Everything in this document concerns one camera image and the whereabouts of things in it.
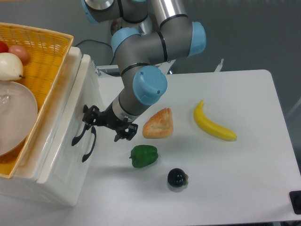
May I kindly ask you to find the dark purple eggplant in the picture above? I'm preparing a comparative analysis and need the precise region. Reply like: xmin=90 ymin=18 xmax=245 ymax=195
xmin=167 ymin=168 xmax=189 ymax=189

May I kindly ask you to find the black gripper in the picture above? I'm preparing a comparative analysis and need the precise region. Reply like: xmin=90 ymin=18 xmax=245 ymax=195
xmin=82 ymin=105 xmax=138 ymax=142

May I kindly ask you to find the beige plate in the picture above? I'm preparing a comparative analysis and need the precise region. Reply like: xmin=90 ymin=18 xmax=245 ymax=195
xmin=0 ymin=81 xmax=38 ymax=155

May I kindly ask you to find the black corner object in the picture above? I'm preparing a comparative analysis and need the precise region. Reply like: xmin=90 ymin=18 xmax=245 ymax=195
xmin=289 ymin=190 xmax=301 ymax=215

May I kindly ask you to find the black cable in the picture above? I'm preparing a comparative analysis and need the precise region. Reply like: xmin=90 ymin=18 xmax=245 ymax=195
xmin=74 ymin=39 xmax=115 ymax=64

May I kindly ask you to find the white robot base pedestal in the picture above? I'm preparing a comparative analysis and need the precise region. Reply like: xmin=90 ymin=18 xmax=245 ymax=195
xmin=93 ymin=13 xmax=177 ymax=77

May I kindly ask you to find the white pear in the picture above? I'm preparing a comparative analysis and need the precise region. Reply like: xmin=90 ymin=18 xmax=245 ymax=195
xmin=0 ymin=52 xmax=24 ymax=81

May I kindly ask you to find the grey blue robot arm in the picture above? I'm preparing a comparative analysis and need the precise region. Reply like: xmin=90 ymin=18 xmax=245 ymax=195
xmin=82 ymin=0 xmax=206 ymax=141

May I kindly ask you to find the yellow woven basket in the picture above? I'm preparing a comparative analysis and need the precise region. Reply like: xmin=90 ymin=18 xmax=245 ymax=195
xmin=0 ymin=23 xmax=73 ymax=179

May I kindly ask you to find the white drawer cabinet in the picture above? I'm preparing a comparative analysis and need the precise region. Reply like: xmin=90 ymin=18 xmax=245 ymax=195
xmin=0 ymin=46 xmax=83 ymax=208

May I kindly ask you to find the yellow banana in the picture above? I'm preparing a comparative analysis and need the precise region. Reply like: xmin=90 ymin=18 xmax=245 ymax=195
xmin=193 ymin=100 xmax=237 ymax=141

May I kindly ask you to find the pink peach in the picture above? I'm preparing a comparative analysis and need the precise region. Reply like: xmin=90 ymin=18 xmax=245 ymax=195
xmin=8 ymin=45 xmax=30 ymax=64

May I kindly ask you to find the toy bread pastry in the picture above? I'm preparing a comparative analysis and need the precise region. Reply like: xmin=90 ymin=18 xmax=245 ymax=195
xmin=142 ymin=108 xmax=174 ymax=139

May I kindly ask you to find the red tomato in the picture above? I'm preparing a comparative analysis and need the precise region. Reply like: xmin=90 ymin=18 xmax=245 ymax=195
xmin=0 ymin=41 xmax=9 ymax=53

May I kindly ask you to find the green bell pepper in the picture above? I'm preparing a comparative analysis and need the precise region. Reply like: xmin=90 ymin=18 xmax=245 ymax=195
xmin=129 ymin=145 xmax=158 ymax=168

